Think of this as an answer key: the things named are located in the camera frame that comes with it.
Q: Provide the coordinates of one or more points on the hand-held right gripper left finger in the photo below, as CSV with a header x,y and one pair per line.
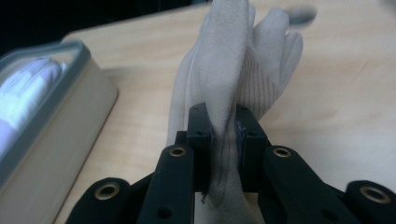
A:
x,y
174,186

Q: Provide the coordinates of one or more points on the beige glove with grey fingertip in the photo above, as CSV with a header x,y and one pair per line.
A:
x,y
224,62

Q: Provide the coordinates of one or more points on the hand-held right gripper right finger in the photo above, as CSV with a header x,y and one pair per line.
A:
x,y
280,186

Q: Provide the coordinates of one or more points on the clear plastic tray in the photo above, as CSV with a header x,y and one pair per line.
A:
x,y
62,130

